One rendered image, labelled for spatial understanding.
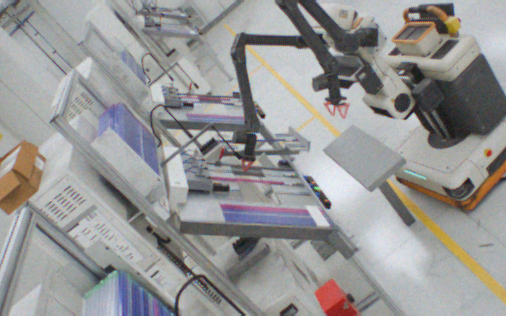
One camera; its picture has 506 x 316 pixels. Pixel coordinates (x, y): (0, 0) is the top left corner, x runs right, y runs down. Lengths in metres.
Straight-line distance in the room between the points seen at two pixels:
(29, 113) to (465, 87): 4.05
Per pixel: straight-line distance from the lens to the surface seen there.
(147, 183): 2.36
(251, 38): 2.89
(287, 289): 2.65
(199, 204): 2.52
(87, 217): 2.31
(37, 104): 5.68
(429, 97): 3.02
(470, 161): 3.18
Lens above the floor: 2.23
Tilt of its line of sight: 25 degrees down
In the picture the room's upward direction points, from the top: 41 degrees counter-clockwise
